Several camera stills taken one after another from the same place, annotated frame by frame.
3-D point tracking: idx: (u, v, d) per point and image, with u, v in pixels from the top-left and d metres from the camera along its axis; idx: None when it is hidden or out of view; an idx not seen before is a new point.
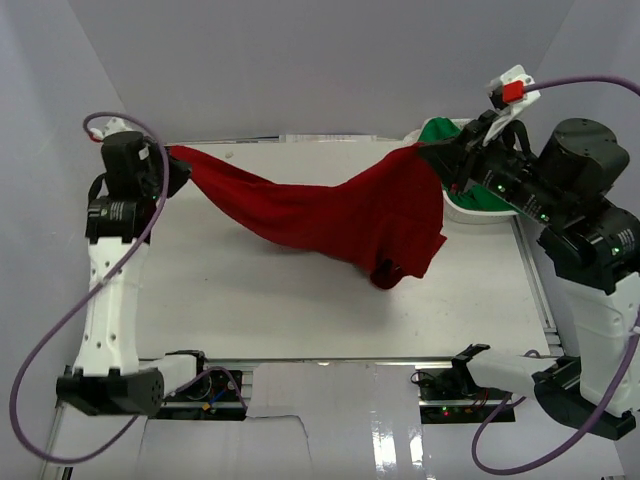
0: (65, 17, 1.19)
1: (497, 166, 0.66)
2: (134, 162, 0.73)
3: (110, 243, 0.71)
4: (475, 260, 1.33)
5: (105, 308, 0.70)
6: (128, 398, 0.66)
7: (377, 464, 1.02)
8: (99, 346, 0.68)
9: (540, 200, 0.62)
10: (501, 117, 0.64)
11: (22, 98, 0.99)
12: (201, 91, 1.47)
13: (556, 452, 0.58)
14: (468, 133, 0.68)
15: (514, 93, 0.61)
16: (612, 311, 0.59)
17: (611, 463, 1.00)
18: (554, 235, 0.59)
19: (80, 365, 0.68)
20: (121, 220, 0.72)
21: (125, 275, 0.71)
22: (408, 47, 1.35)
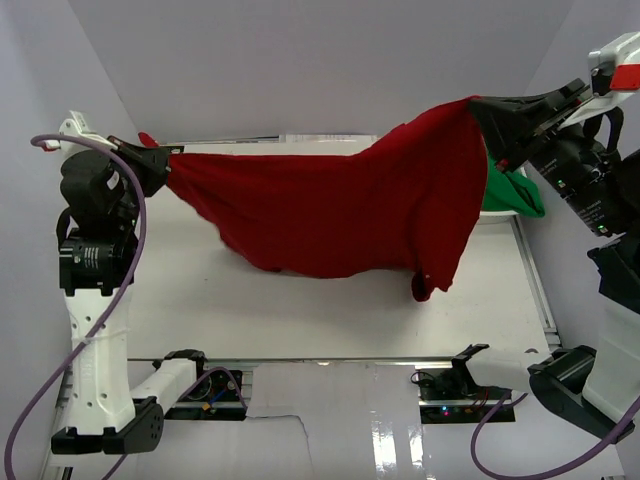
0: (64, 16, 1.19)
1: (567, 156, 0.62)
2: (101, 198, 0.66)
3: (89, 296, 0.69)
4: (475, 260, 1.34)
5: (92, 364, 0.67)
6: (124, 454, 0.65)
7: (378, 464, 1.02)
8: (90, 404, 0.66)
9: (606, 208, 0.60)
10: (592, 104, 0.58)
11: (21, 97, 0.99)
12: (201, 92, 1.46)
13: (580, 457, 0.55)
14: (545, 109, 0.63)
15: (625, 82, 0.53)
16: None
17: (610, 463, 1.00)
18: (621, 262, 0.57)
19: (72, 423, 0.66)
20: (97, 267, 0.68)
21: (108, 329, 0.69)
22: (408, 47, 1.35)
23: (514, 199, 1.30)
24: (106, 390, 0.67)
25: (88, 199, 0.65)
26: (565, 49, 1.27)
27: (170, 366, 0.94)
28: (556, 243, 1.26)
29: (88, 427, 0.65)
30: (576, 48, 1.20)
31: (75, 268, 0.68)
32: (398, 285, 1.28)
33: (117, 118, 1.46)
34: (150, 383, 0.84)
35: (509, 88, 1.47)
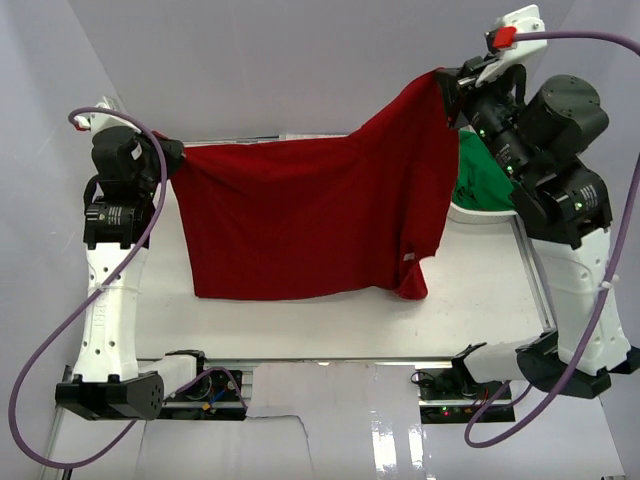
0: (65, 17, 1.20)
1: (485, 110, 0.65)
2: (127, 164, 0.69)
3: (109, 249, 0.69)
4: (475, 260, 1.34)
5: (103, 315, 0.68)
6: (128, 405, 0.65)
7: (378, 465, 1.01)
8: (98, 352, 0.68)
9: (513, 150, 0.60)
10: (493, 62, 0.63)
11: (23, 97, 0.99)
12: (201, 92, 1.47)
13: (533, 412, 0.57)
14: (466, 70, 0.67)
15: (504, 39, 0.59)
16: (579, 267, 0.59)
17: (611, 463, 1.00)
18: (525, 194, 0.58)
19: (79, 371, 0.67)
20: (120, 225, 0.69)
21: (124, 280, 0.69)
22: (407, 48, 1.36)
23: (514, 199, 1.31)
24: (115, 339, 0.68)
25: (116, 160, 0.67)
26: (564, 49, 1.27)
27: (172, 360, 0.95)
28: None
29: (96, 374, 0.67)
30: None
31: (98, 224, 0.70)
32: None
33: None
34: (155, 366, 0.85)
35: None
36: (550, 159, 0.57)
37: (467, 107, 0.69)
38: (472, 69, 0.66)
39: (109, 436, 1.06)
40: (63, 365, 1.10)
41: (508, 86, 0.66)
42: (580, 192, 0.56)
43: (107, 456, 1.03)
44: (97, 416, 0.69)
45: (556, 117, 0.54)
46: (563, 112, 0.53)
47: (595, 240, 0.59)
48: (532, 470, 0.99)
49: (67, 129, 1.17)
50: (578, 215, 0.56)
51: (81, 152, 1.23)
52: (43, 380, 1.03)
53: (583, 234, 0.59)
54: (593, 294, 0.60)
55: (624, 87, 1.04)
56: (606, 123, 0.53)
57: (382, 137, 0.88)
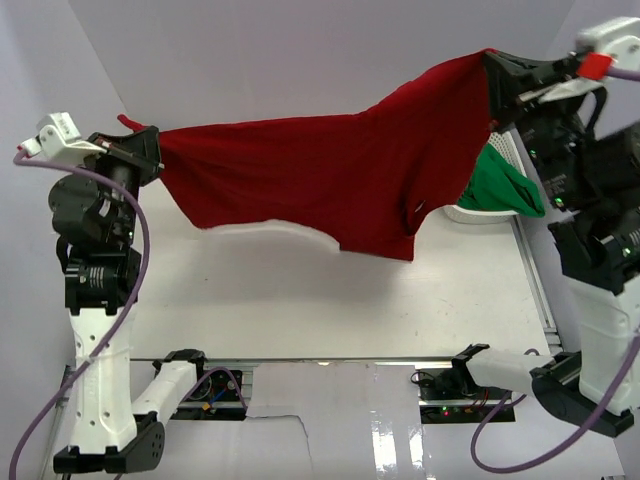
0: (64, 16, 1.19)
1: (541, 129, 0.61)
2: (95, 225, 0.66)
3: (95, 315, 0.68)
4: (475, 260, 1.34)
5: (96, 384, 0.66)
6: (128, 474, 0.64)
7: (378, 465, 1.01)
8: (93, 423, 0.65)
9: (568, 182, 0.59)
10: (568, 86, 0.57)
11: (21, 96, 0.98)
12: (201, 91, 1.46)
13: (549, 453, 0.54)
14: (534, 82, 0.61)
15: (598, 69, 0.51)
16: (618, 312, 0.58)
17: (611, 463, 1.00)
18: (575, 239, 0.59)
19: (74, 444, 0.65)
20: (103, 288, 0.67)
21: (112, 349, 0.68)
22: (408, 47, 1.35)
23: (515, 199, 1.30)
24: (110, 409, 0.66)
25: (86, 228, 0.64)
26: (565, 49, 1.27)
27: (169, 377, 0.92)
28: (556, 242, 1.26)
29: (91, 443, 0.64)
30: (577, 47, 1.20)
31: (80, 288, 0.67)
32: (398, 284, 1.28)
33: (118, 117, 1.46)
34: (152, 396, 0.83)
35: None
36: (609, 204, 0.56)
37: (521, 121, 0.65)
38: (539, 82, 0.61)
39: None
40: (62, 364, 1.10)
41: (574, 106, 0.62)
42: (629, 237, 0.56)
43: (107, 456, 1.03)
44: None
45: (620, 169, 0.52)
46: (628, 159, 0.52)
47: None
48: (533, 470, 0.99)
49: None
50: (625, 262, 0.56)
51: None
52: (42, 381, 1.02)
53: (626, 278, 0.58)
54: (627, 341, 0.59)
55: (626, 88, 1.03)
56: None
57: (401, 118, 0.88)
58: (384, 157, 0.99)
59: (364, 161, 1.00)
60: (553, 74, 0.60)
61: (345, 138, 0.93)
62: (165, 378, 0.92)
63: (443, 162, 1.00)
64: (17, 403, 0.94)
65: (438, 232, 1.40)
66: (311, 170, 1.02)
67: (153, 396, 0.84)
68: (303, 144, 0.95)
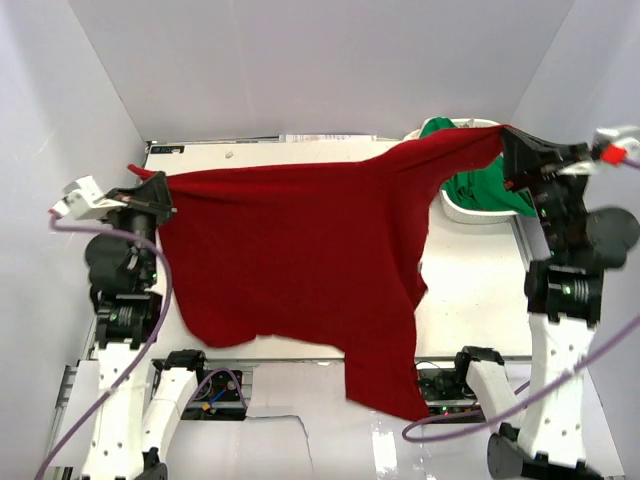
0: (65, 17, 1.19)
1: (553, 193, 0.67)
2: (126, 277, 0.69)
3: (118, 350, 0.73)
4: (479, 257, 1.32)
5: (112, 416, 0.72)
6: None
7: (378, 467, 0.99)
8: (106, 453, 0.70)
9: (559, 241, 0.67)
10: (586, 163, 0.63)
11: (20, 96, 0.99)
12: (201, 91, 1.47)
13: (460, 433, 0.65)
14: (552, 158, 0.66)
15: (616, 156, 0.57)
16: (550, 341, 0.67)
17: (612, 463, 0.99)
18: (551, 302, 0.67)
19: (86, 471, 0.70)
20: (129, 326, 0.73)
21: (134, 378, 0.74)
22: (407, 48, 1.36)
23: (515, 200, 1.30)
24: (125, 440, 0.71)
25: (119, 274, 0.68)
26: (564, 48, 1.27)
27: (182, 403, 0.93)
28: None
29: (104, 468, 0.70)
30: (577, 47, 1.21)
31: (108, 324, 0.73)
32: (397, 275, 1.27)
33: (118, 118, 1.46)
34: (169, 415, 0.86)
35: (508, 90, 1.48)
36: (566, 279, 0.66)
37: (534, 186, 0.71)
38: (561, 158, 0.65)
39: None
40: (62, 365, 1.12)
41: (539, 186, 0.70)
42: (574, 293, 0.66)
43: None
44: None
45: (594, 253, 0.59)
46: (593, 244, 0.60)
47: (571, 323, 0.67)
48: None
49: (66, 129, 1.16)
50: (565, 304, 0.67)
51: (80, 151, 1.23)
52: (43, 381, 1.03)
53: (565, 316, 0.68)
54: (557, 373, 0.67)
55: (622, 86, 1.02)
56: (622, 255, 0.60)
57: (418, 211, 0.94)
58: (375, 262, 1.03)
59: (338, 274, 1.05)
60: (572, 153, 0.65)
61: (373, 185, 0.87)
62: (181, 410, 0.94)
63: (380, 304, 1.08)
64: (15, 402, 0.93)
65: (438, 233, 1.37)
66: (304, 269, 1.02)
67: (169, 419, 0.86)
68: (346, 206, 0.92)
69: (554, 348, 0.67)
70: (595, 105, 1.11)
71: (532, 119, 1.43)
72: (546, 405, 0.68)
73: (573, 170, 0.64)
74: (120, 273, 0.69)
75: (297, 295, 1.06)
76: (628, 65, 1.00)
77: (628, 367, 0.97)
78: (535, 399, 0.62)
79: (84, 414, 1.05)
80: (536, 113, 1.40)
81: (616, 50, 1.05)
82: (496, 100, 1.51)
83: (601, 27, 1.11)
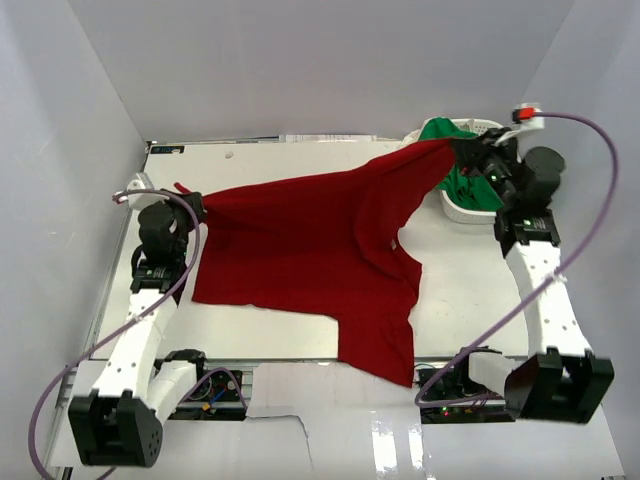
0: (66, 17, 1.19)
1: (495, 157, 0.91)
2: (167, 239, 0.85)
3: (148, 293, 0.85)
4: (479, 257, 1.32)
5: (134, 340, 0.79)
6: (130, 422, 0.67)
7: (378, 466, 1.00)
8: (119, 370, 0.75)
9: (510, 193, 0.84)
10: (516, 130, 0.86)
11: (20, 97, 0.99)
12: (201, 92, 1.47)
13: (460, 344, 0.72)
14: (488, 133, 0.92)
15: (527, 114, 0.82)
16: (527, 260, 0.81)
17: (611, 463, 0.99)
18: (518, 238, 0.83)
19: (96, 385, 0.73)
20: (161, 278, 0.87)
21: (156, 316, 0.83)
22: (407, 48, 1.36)
23: None
24: (137, 361, 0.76)
25: (160, 236, 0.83)
26: (565, 48, 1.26)
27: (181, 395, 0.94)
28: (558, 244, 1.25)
29: (114, 385, 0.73)
30: (578, 48, 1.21)
31: (144, 278, 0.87)
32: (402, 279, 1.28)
33: (118, 118, 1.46)
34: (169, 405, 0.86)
35: (509, 90, 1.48)
36: (523, 219, 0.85)
37: (480, 163, 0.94)
38: (493, 133, 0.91)
39: None
40: (63, 365, 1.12)
41: (481, 165, 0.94)
42: (536, 226, 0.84)
43: None
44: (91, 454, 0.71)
45: (536, 179, 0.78)
46: (532, 174, 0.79)
47: (540, 244, 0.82)
48: (533, 470, 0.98)
49: (66, 130, 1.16)
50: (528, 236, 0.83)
51: (81, 152, 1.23)
52: (44, 381, 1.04)
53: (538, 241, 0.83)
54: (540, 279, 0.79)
55: (622, 88, 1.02)
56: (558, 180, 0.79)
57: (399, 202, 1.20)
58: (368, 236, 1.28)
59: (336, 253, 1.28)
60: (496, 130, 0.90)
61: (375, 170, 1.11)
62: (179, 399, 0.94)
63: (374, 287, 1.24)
64: (16, 402, 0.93)
65: (437, 234, 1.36)
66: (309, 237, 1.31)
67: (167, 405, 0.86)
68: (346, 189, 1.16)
69: (533, 263, 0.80)
70: (596, 106, 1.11)
71: None
72: (542, 306, 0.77)
73: (503, 138, 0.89)
74: (161, 237, 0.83)
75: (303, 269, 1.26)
76: (628, 67, 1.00)
77: (626, 368, 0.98)
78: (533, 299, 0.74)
79: None
80: None
81: (616, 51, 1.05)
82: (496, 100, 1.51)
83: (601, 29, 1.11)
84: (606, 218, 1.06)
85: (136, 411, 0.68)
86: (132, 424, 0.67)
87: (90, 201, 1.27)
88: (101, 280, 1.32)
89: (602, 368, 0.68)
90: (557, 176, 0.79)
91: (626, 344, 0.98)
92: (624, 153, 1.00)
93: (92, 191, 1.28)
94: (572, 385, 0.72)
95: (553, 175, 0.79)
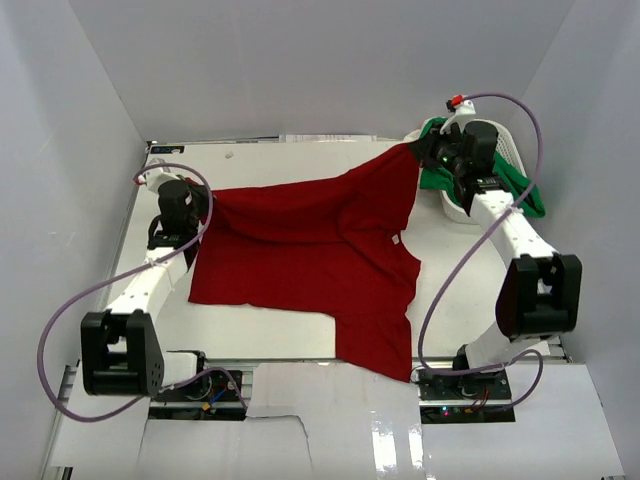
0: (65, 17, 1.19)
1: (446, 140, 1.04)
2: (183, 209, 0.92)
3: (164, 249, 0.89)
4: (479, 257, 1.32)
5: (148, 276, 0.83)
6: (139, 329, 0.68)
7: (378, 465, 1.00)
8: (132, 296, 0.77)
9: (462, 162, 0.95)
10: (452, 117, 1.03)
11: (20, 97, 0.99)
12: (201, 92, 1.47)
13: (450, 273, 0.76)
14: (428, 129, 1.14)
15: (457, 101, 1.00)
16: (490, 203, 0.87)
17: (610, 462, 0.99)
18: (473, 191, 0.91)
19: (108, 306, 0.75)
20: (174, 240, 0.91)
21: (170, 265, 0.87)
22: (407, 48, 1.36)
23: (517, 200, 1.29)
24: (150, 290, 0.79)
25: (177, 204, 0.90)
26: (565, 48, 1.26)
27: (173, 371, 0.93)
28: (558, 243, 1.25)
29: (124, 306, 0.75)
30: (577, 48, 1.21)
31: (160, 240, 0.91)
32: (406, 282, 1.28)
33: (119, 118, 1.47)
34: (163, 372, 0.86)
35: (508, 90, 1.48)
36: (477, 180, 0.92)
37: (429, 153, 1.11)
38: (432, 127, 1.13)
39: (104, 439, 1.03)
40: (62, 365, 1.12)
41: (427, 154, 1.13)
42: (489, 182, 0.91)
43: (104, 458, 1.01)
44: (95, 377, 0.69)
45: (478, 140, 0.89)
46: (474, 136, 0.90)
47: (495, 191, 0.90)
48: (533, 470, 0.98)
49: (66, 130, 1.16)
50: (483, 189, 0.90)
51: (81, 152, 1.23)
52: (44, 380, 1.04)
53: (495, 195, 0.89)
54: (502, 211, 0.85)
55: (621, 88, 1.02)
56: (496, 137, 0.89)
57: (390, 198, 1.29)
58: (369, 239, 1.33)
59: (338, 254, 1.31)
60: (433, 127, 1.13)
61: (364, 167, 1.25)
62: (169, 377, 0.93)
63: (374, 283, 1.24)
64: (16, 402, 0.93)
65: (438, 233, 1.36)
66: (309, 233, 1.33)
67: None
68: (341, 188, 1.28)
69: (492, 204, 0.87)
70: (595, 106, 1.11)
71: (531, 119, 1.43)
72: (508, 229, 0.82)
73: (446, 126, 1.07)
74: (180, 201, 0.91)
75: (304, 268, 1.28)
76: (627, 67, 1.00)
77: (625, 367, 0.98)
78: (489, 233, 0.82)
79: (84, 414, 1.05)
80: (536, 114, 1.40)
81: (615, 51, 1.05)
82: (496, 100, 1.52)
83: (601, 29, 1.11)
84: (605, 217, 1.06)
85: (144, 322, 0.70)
86: (140, 333, 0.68)
87: (90, 201, 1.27)
88: (100, 279, 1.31)
89: (571, 261, 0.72)
90: (493, 132, 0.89)
91: (626, 343, 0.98)
92: (623, 153, 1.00)
93: (92, 190, 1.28)
94: (552, 294, 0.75)
95: (491, 132, 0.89)
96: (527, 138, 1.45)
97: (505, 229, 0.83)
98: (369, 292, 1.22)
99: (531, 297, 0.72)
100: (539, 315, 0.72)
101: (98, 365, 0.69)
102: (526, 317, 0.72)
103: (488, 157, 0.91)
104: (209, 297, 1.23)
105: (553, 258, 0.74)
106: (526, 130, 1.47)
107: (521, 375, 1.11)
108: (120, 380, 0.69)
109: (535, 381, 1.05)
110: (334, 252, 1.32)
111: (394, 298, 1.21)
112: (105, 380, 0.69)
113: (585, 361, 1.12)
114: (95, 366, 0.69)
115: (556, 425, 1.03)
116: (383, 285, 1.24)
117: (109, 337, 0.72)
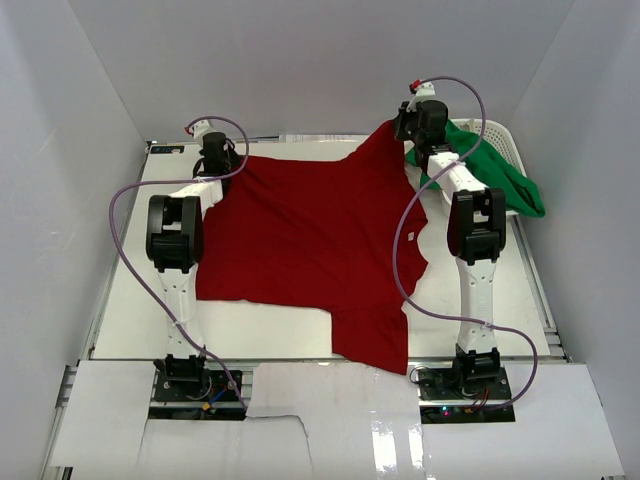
0: (65, 17, 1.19)
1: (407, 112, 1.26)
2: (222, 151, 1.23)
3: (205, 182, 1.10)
4: None
5: (196, 186, 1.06)
6: (192, 202, 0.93)
7: (378, 465, 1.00)
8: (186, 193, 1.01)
9: (420, 135, 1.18)
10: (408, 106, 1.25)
11: (18, 98, 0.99)
12: (201, 92, 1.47)
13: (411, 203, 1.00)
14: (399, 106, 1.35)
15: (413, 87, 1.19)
16: (439, 159, 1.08)
17: (611, 463, 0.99)
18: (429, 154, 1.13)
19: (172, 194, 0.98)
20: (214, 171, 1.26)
21: (214, 186, 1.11)
22: (407, 47, 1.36)
23: (516, 199, 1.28)
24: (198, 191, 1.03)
25: (218, 144, 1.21)
26: (566, 48, 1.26)
27: (188, 306, 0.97)
28: (559, 243, 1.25)
29: (180, 196, 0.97)
30: (578, 47, 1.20)
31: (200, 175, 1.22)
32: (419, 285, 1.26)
33: (119, 118, 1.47)
34: (186, 283, 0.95)
35: (509, 90, 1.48)
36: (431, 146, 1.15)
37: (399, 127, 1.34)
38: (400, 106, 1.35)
39: (105, 438, 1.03)
40: (63, 365, 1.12)
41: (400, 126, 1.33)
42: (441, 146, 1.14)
43: (104, 459, 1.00)
44: (156, 242, 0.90)
45: (430, 114, 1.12)
46: (426, 112, 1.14)
47: (445, 152, 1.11)
48: (532, 470, 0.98)
49: (65, 129, 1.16)
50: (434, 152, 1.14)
51: (81, 152, 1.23)
52: (45, 381, 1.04)
53: (443, 153, 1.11)
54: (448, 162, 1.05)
55: (620, 88, 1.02)
56: (445, 109, 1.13)
57: (387, 188, 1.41)
58: (375, 228, 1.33)
59: (342, 241, 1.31)
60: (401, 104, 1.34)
61: (358, 155, 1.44)
62: (182, 312, 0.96)
63: (376, 272, 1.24)
64: (16, 404, 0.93)
65: (438, 232, 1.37)
66: (314, 221, 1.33)
67: (182, 281, 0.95)
68: (339, 179, 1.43)
69: (441, 160, 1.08)
70: (594, 106, 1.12)
71: (532, 119, 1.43)
72: (456, 171, 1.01)
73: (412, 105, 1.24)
74: (220, 144, 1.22)
75: (306, 257, 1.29)
76: (627, 67, 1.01)
77: (625, 366, 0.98)
78: (440, 176, 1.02)
79: (84, 415, 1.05)
80: (536, 113, 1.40)
81: (616, 52, 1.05)
82: (496, 100, 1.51)
83: (601, 29, 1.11)
84: (603, 217, 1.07)
85: (198, 203, 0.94)
86: (195, 207, 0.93)
87: (90, 201, 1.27)
88: (100, 279, 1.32)
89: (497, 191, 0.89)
90: (442, 107, 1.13)
91: (625, 344, 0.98)
92: (623, 153, 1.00)
93: (92, 190, 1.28)
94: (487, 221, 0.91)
95: (440, 108, 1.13)
96: (528, 138, 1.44)
97: (450, 176, 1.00)
98: (372, 283, 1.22)
99: (470, 221, 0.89)
100: (479, 236, 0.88)
101: (157, 231, 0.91)
102: (468, 239, 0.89)
103: (440, 126, 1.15)
104: (210, 295, 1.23)
105: (484, 192, 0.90)
106: (526, 130, 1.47)
107: (521, 375, 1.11)
108: (173, 241, 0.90)
109: (530, 379, 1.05)
110: (340, 239, 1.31)
111: (393, 291, 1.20)
112: (161, 241, 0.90)
113: (585, 360, 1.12)
114: (155, 234, 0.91)
115: (556, 425, 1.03)
116: (386, 271, 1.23)
117: (168, 217, 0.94)
